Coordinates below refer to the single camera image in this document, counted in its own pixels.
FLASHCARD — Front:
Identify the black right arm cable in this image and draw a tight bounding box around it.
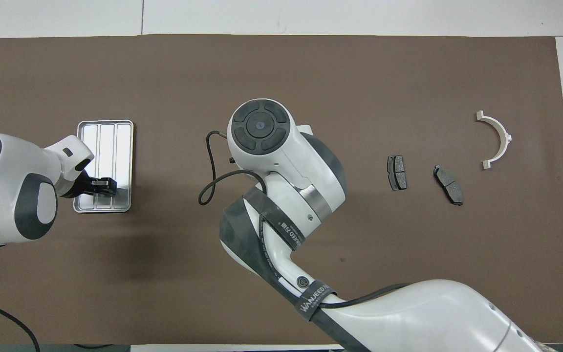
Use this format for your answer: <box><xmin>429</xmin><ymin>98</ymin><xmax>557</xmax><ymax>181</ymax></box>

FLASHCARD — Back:
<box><xmin>198</xmin><ymin>131</ymin><xmax>411</xmax><ymax>309</ymax></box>

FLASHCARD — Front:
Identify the brown table mat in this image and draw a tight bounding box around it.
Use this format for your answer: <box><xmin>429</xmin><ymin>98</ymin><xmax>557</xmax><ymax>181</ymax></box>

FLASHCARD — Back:
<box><xmin>0</xmin><ymin>35</ymin><xmax>563</xmax><ymax>346</ymax></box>

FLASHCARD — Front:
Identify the white curved plastic bracket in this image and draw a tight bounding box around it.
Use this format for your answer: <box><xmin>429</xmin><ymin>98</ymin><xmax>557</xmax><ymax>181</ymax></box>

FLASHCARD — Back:
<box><xmin>476</xmin><ymin>110</ymin><xmax>513</xmax><ymax>171</ymax></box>

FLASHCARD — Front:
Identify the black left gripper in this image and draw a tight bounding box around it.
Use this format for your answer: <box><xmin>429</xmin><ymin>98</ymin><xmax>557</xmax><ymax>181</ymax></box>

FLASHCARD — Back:
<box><xmin>61</xmin><ymin>170</ymin><xmax>117</xmax><ymax>198</ymax></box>

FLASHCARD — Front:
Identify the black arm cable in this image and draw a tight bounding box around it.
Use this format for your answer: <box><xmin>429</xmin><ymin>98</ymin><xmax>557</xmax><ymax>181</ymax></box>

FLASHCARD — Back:
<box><xmin>198</xmin><ymin>131</ymin><xmax>411</xmax><ymax>309</ymax></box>
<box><xmin>0</xmin><ymin>296</ymin><xmax>41</xmax><ymax>352</ymax></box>

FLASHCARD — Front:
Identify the dark grey curved brake pad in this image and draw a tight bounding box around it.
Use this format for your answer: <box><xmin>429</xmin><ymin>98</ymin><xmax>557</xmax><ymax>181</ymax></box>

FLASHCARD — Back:
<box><xmin>433</xmin><ymin>165</ymin><xmax>464</xmax><ymax>206</ymax></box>

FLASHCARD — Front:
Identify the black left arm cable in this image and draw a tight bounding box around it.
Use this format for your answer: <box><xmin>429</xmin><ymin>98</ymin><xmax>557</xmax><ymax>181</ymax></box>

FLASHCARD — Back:
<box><xmin>0</xmin><ymin>296</ymin><xmax>41</xmax><ymax>352</ymax></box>

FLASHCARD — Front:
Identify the silver metal tray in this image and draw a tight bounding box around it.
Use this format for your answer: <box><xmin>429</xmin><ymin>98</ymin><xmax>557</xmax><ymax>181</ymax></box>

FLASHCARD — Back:
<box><xmin>73</xmin><ymin>119</ymin><xmax>134</xmax><ymax>214</ymax></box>

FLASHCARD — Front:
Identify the dark grey rectangular brake pad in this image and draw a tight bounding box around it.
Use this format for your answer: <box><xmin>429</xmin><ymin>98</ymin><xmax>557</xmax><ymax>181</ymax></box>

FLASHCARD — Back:
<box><xmin>387</xmin><ymin>155</ymin><xmax>408</xmax><ymax>191</ymax></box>

